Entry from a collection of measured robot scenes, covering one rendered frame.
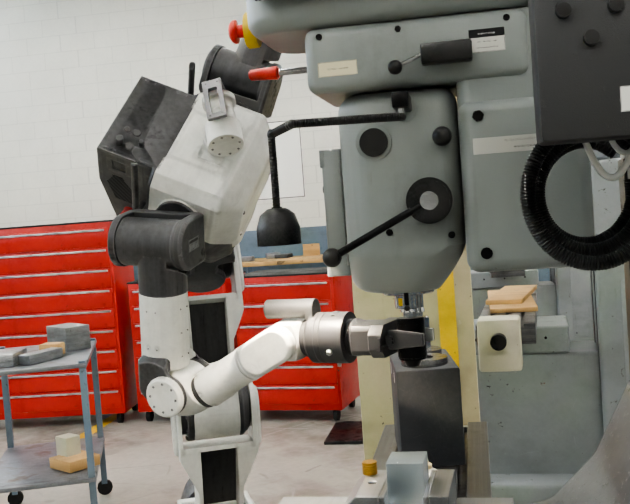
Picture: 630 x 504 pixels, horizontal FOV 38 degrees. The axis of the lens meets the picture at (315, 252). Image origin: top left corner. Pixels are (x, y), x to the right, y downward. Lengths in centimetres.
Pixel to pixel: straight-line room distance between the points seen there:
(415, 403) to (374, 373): 157
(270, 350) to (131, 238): 33
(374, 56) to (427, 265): 33
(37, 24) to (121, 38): 108
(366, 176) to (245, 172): 41
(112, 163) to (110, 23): 974
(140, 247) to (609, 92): 89
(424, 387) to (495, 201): 49
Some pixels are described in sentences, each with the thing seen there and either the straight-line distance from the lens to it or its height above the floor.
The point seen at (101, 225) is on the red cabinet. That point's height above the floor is 142.
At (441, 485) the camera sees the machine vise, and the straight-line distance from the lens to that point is 133.
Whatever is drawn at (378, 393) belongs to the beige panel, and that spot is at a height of 77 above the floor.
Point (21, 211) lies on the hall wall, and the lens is 1185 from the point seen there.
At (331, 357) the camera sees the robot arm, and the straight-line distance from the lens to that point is 156.
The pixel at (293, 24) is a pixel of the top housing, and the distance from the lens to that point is 145.
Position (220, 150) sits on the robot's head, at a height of 157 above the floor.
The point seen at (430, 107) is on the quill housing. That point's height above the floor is 160.
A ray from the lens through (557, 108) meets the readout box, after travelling 116.
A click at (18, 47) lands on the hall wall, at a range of 1198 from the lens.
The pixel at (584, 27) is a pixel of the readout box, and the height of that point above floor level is 165.
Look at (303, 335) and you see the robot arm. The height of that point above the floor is 124.
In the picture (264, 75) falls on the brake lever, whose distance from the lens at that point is 166.
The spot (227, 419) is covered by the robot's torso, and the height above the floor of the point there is 100.
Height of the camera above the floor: 146
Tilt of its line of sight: 3 degrees down
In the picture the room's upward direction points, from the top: 4 degrees counter-clockwise
